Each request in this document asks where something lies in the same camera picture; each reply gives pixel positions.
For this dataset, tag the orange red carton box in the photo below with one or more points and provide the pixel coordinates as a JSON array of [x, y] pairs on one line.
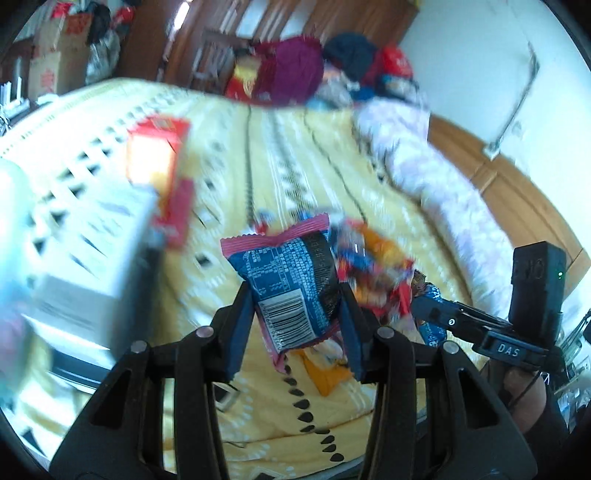
[[152, 152]]

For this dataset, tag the blue pink-edged snack packet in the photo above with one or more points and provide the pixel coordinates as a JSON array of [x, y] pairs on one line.
[[286, 277]]

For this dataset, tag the wooden wardrobe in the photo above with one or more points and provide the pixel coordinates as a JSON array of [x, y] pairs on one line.
[[184, 27]]

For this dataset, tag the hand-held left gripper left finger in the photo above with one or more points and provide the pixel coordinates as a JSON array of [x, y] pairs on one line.
[[240, 332]]

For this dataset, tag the person's right forearm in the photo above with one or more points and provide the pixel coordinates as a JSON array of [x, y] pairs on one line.
[[551, 429]]

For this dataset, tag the yellow patterned bedspread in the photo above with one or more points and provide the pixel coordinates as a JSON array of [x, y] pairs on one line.
[[300, 152]]

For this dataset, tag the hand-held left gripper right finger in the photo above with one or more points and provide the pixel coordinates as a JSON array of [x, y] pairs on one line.
[[351, 332]]

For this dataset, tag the small blue snack bar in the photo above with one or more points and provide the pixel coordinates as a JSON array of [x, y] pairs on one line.
[[431, 333]]

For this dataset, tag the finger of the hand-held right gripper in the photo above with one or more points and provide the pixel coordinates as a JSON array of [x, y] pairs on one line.
[[457, 323]]

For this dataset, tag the maroon garment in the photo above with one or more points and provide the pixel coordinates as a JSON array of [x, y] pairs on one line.
[[291, 69]]

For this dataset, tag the navy garment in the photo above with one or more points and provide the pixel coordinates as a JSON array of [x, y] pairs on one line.
[[351, 55]]

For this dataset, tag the brown cardboard box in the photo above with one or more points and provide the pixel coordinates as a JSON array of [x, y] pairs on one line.
[[51, 76], [69, 32]]

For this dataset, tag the carved wooden chair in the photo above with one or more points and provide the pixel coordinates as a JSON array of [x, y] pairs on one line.
[[207, 60]]

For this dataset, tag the wooden headboard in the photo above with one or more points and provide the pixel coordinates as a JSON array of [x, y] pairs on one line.
[[508, 194]]

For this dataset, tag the red yellow gift box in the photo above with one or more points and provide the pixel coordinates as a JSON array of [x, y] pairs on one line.
[[242, 83]]

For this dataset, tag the pink floral quilt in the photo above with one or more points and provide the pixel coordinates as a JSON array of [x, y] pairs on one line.
[[429, 175]]

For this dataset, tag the black bag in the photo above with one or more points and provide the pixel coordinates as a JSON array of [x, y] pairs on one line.
[[99, 16]]

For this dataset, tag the red plastic bag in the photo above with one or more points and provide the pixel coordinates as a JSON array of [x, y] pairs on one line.
[[124, 16]]

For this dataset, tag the pile of snack packets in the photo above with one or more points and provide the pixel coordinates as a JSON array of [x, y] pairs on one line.
[[378, 263]]

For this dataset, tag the clear plastic bag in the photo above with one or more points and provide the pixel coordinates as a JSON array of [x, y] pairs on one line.
[[104, 60]]

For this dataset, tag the clear glass bowl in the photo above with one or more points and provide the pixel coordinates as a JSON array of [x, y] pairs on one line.
[[11, 230]]

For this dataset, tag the white black product box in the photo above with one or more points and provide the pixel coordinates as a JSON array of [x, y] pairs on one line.
[[92, 258]]

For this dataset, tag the red printed bag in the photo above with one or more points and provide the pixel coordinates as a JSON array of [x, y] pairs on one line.
[[397, 62]]

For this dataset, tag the person's right hand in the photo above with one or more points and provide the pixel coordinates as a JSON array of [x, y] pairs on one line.
[[526, 397]]

